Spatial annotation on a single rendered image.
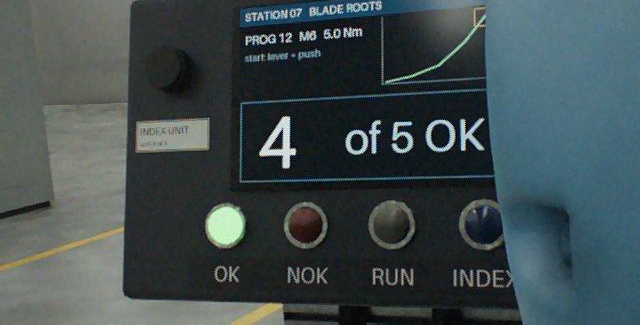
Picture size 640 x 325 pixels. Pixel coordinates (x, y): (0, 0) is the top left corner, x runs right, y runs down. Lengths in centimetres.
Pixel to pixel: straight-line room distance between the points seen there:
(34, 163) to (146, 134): 645
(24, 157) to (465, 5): 651
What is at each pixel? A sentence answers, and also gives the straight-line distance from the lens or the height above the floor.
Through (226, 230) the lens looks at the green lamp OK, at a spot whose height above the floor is 112.
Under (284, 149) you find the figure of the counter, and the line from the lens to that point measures 48.
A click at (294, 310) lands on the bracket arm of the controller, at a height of 104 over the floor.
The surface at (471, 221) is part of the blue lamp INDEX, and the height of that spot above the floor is 112.
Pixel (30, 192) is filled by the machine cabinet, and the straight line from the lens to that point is 696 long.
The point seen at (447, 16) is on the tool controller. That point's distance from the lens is 46.
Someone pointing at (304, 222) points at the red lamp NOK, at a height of 112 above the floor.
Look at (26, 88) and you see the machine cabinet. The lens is 692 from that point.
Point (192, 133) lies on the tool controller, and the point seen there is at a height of 117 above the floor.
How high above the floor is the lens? 122
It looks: 8 degrees down
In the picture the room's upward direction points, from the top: 5 degrees counter-clockwise
